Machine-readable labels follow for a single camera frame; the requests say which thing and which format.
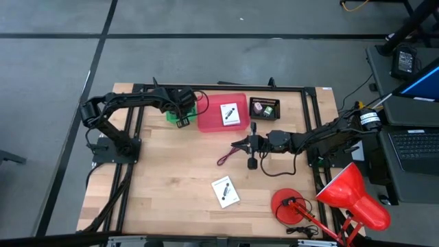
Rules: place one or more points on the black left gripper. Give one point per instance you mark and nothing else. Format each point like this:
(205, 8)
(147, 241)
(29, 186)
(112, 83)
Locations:
(181, 103)

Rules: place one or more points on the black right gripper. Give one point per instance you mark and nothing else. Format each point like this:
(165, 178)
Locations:
(255, 144)

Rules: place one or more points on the white card reader box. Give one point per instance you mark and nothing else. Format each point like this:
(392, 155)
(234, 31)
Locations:
(229, 114)
(225, 191)

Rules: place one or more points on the pink charger cube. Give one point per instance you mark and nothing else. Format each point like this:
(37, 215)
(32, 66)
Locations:
(257, 108)

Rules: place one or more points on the green charger cube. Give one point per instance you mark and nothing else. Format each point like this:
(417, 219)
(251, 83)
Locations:
(267, 110)

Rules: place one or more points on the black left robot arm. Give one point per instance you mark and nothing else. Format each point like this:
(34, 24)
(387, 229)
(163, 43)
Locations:
(137, 99)

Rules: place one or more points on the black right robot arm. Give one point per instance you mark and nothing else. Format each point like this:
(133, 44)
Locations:
(326, 132)

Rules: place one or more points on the red plastic bin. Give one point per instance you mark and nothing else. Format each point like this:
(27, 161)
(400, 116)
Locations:
(209, 116)

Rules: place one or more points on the green plastic mesh basket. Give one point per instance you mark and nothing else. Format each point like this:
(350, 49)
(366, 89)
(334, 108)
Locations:
(170, 117)

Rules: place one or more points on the black plastic mesh basket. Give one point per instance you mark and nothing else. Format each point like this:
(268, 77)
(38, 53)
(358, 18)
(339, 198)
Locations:
(271, 101)

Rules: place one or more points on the red desk lamp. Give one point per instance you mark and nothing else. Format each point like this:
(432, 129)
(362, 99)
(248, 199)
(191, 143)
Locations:
(353, 199)

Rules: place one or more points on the dark grey desk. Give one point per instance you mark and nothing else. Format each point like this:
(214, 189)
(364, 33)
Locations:
(379, 75)

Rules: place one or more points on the black laptop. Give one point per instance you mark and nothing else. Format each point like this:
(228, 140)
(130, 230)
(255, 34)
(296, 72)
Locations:
(416, 151)

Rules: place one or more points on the black power adapter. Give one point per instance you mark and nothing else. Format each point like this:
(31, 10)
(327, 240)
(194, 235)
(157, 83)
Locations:
(404, 61)

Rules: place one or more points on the dark furniture foot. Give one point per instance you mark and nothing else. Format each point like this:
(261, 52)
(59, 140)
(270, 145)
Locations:
(10, 157)

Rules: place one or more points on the computer monitor with blue screen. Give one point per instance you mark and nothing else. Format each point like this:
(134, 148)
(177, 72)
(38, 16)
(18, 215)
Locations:
(420, 85)

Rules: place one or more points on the black stand leg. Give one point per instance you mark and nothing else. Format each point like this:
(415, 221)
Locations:
(408, 27)

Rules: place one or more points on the black aluminium table frame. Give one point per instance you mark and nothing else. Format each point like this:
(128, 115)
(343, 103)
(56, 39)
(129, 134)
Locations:
(223, 87)

